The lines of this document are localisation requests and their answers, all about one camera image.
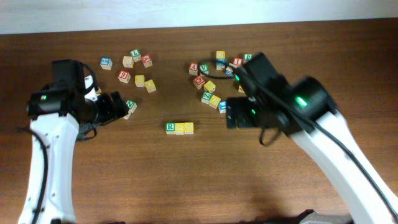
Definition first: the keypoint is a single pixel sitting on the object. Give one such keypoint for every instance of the blue X block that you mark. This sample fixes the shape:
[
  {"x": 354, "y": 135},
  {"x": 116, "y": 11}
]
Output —
[{"x": 220, "y": 63}]

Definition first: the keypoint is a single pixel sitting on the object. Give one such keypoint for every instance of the red 6 block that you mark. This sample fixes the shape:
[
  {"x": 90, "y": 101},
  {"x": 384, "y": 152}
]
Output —
[{"x": 124, "y": 76}]

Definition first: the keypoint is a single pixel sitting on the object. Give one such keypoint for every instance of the green T block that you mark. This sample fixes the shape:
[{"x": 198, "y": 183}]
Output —
[{"x": 136, "y": 55}]

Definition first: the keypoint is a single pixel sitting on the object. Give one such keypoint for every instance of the green V block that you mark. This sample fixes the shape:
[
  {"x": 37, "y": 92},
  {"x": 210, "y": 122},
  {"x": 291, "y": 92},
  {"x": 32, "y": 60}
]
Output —
[{"x": 204, "y": 69}]

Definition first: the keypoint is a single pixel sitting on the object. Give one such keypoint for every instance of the yellow U block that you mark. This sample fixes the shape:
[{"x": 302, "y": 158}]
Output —
[{"x": 240, "y": 89}]

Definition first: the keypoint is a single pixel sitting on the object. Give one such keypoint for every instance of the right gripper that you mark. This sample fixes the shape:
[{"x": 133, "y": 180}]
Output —
[{"x": 236, "y": 106}]

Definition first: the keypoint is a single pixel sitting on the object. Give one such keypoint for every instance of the green N block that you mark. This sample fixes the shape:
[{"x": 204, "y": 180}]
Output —
[{"x": 131, "y": 105}]

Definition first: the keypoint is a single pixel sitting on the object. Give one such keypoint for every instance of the red Y block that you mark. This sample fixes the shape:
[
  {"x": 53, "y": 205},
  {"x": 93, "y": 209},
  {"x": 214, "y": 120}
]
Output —
[{"x": 193, "y": 69}]

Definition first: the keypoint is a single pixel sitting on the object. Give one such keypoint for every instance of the red A block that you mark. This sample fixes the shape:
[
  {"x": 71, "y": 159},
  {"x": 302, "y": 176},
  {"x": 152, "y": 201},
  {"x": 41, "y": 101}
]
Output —
[{"x": 147, "y": 61}]

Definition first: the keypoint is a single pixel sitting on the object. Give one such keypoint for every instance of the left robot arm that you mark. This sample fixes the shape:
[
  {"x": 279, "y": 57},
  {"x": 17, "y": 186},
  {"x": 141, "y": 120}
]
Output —
[{"x": 59, "y": 119}]

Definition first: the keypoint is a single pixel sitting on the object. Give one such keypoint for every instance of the yellow S block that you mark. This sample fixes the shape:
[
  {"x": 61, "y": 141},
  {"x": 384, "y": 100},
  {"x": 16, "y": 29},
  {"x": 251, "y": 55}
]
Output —
[{"x": 179, "y": 128}]

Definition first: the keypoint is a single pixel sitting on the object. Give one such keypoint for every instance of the red I block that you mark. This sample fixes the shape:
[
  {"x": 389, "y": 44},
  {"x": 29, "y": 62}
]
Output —
[{"x": 237, "y": 62}]

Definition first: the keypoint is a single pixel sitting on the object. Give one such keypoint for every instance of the blue 5 block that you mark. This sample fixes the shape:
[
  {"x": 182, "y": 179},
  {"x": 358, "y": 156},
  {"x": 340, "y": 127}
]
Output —
[{"x": 106, "y": 63}]

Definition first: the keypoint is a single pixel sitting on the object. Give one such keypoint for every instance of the blue P block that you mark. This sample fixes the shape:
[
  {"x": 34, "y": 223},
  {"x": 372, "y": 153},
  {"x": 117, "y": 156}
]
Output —
[{"x": 127, "y": 116}]

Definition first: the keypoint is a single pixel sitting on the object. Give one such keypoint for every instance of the green R block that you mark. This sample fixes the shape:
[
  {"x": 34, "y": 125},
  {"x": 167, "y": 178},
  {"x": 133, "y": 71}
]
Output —
[{"x": 170, "y": 128}]

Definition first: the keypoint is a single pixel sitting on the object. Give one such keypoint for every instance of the yellow block tilted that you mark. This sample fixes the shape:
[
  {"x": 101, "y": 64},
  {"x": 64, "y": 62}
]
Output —
[{"x": 150, "y": 86}]

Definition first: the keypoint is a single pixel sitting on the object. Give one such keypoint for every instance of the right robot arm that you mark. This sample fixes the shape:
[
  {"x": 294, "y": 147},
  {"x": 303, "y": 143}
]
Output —
[{"x": 306, "y": 113}]

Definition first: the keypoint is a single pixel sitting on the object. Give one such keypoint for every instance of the yellow block left pair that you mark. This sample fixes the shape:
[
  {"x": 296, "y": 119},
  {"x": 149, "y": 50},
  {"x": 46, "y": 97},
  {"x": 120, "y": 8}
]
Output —
[{"x": 139, "y": 80}]

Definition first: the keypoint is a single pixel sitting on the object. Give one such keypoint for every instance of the blue side wooden block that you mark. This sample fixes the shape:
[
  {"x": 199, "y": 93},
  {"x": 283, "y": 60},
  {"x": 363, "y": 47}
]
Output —
[{"x": 229, "y": 71}]

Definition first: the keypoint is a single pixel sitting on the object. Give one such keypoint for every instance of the green Z block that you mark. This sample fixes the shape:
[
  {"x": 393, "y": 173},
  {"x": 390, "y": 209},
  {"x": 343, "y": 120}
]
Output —
[{"x": 206, "y": 97}]

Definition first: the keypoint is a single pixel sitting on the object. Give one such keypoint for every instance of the yellow top block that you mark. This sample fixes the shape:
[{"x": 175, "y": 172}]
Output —
[{"x": 220, "y": 54}]

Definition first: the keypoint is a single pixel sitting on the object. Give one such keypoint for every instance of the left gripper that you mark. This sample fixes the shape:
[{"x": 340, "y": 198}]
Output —
[{"x": 113, "y": 113}]

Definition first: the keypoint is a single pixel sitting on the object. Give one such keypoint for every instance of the blue lower right block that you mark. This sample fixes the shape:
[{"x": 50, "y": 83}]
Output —
[{"x": 222, "y": 107}]

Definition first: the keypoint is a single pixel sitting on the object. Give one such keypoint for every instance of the plain wooden block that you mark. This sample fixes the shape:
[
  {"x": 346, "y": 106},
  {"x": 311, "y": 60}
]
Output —
[{"x": 128, "y": 62}]

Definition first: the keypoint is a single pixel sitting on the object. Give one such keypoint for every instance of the red Q block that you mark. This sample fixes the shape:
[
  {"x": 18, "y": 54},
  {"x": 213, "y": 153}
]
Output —
[{"x": 199, "y": 82}]

